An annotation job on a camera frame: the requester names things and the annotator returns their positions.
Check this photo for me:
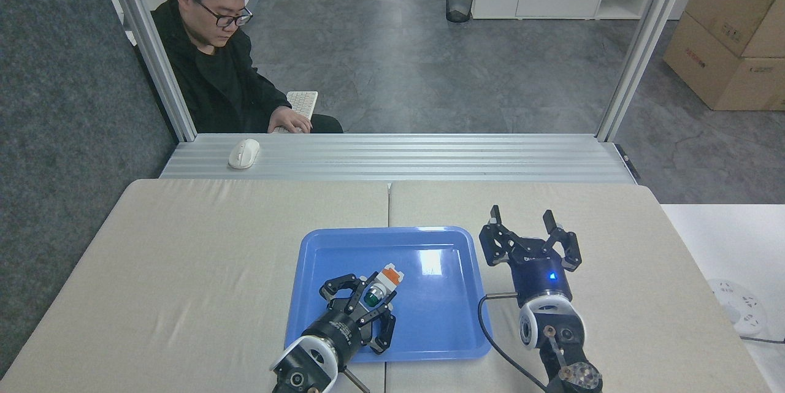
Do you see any black end bracket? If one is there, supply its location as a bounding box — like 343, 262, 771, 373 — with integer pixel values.
615, 143, 641, 180

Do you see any white keyboard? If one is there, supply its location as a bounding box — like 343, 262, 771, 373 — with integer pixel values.
273, 91, 319, 134

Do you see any ribbed aluminium rail platform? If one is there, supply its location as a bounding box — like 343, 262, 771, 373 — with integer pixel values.
159, 133, 638, 185

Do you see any person's right hand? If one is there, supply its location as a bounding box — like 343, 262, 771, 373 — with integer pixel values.
268, 107, 314, 134

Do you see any white orange green switch part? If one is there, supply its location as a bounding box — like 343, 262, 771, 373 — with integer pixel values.
362, 264, 405, 310

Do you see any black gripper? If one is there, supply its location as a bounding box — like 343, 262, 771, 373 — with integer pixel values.
479, 205, 583, 307
305, 273, 398, 364

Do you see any small cardboard box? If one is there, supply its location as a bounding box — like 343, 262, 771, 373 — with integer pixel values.
684, 0, 785, 59

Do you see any black mesh waste bin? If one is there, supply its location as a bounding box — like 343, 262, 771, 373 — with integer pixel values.
445, 0, 477, 24

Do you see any white computer mouse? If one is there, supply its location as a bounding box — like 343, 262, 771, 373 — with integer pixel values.
228, 139, 261, 170

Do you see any person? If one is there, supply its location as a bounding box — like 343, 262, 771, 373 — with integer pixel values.
150, 0, 344, 134

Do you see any large cardboard box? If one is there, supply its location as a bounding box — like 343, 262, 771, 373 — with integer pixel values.
663, 12, 785, 112

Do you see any round white power strip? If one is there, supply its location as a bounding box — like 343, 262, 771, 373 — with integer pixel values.
706, 278, 768, 337

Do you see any blue plastic tray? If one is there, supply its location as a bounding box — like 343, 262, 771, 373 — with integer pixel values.
285, 226, 493, 365

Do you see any silver aluminium post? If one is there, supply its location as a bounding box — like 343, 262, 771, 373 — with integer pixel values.
595, 0, 698, 143
97, 0, 197, 143

